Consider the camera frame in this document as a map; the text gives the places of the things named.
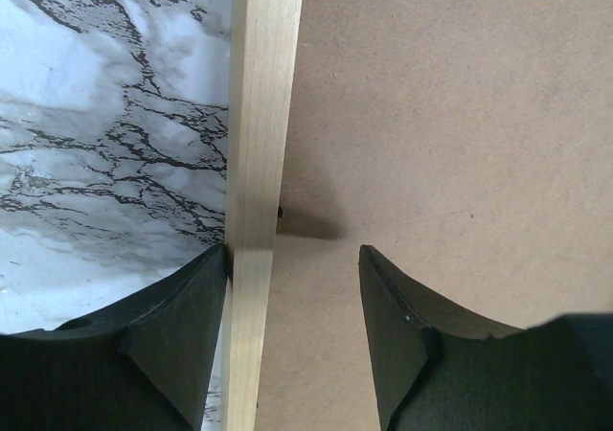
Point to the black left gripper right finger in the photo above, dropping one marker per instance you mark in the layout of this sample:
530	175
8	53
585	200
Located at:
439	366

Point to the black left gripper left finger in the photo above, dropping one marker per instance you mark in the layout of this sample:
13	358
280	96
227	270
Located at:
142	363

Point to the brown frame backing board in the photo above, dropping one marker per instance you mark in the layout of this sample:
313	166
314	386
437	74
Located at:
470	141

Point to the light wooden picture frame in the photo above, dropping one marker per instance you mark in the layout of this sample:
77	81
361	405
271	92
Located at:
263	53

